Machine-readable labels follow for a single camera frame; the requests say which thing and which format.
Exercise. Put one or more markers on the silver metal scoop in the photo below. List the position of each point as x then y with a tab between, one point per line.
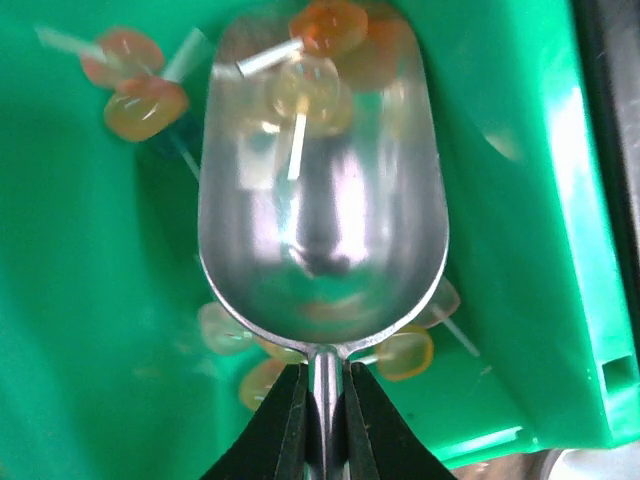
322	218

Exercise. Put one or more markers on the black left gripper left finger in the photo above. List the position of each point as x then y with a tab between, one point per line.
273	444

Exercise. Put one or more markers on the silver metal jar lid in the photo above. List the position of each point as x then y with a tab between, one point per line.
608	464

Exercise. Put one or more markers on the green bin with lollipops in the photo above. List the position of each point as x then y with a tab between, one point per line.
104	371

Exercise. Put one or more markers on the black bin with lollipops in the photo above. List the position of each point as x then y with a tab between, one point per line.
608	37

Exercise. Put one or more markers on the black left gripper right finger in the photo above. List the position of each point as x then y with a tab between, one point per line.
380	444

